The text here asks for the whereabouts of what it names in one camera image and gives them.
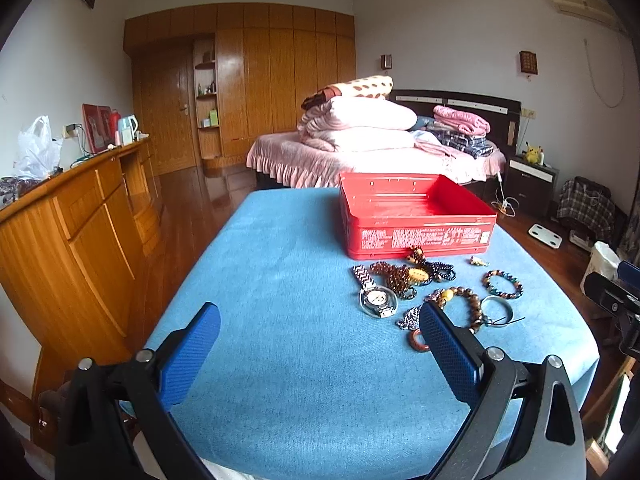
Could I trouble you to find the white plastic container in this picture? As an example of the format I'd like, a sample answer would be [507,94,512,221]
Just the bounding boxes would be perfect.
[579,242,620,294]

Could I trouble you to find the plaid folded clothes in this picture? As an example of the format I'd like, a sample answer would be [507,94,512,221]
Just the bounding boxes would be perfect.
[427,129,496,158]

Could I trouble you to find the pink folded blanket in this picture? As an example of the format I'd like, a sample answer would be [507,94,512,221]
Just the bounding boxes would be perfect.
[434,105,491,136]

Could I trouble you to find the dark bead necklace yellow pendant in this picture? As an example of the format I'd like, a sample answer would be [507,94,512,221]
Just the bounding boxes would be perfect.
[407,246,457,285]

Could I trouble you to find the red picture frame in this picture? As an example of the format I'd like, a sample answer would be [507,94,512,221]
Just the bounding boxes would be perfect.
[82,103,115,154]

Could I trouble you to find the silver wrist watch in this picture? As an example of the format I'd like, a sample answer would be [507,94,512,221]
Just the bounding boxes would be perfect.
[352,266,398,318]

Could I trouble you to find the yellow pikachu toy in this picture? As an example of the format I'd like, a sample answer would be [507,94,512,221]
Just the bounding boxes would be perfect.
[523,142,544,166]

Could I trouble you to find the amber bead necklace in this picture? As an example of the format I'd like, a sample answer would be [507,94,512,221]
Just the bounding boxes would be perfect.
[368,260,419,302]

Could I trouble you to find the pink folded quilt stack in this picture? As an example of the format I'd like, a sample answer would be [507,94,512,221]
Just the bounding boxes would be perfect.
[297,96,418,152]

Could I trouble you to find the white power strip cable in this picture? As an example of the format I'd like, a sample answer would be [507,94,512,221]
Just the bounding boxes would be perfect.
[490,169,522,219]

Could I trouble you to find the large wooden bead bracelet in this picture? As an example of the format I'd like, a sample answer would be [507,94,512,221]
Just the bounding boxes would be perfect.
[424,285,485,335]

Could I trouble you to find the wooden wardrobe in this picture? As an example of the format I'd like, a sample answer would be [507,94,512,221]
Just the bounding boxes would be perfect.
[124,2,356,174]

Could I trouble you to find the white plastic bag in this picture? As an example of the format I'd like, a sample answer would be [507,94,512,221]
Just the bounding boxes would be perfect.
[13,115,63,181]

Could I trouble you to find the red metal tin box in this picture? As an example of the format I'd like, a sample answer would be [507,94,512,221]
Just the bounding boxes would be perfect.
[340,172,497,260]

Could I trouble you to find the wooden sideboard cabinet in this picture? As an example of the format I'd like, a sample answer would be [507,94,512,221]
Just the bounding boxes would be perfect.
[1,140,160,366]

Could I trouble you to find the plaid bag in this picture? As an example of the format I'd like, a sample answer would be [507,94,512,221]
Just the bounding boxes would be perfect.
[555,177,616,243]

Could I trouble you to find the silver chain bracelet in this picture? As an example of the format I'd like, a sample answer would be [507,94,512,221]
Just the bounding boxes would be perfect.
[395,303,426,332]

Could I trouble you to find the silver bangle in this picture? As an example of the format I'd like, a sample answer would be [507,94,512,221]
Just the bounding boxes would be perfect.
[480,295,525,328]

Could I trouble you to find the white electric kettle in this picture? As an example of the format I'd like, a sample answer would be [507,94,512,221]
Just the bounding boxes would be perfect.
[118,115,139,145]

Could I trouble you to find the spotted folded blanket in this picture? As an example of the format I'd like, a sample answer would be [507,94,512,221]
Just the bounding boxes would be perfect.
[300,75,394,110]

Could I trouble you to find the multicolour bead bracelet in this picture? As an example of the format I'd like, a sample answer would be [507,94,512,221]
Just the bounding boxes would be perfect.
[482,268,525,302]

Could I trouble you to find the small wall plaque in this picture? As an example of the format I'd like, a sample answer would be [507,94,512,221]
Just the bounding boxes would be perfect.
[518,51,539,76]

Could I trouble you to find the small gold charm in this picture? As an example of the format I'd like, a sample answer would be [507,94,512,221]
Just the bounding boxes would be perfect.
[469,256,488,266]

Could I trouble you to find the dark nightstand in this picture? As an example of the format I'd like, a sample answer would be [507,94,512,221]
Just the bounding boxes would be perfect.
[504,156,559,218]

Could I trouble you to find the white air conditioner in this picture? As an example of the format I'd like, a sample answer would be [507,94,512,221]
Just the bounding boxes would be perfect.
[551,0,627,34]

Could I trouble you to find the white bathroom scale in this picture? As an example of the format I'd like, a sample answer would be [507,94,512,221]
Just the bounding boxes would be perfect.
[527,223,563,249]

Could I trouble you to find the red agate ring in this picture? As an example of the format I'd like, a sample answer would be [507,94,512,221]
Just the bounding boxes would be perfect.
[406,328,432,354]

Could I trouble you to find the bed with pink cover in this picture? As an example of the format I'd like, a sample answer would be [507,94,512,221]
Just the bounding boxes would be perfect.
[246,89,522,194]

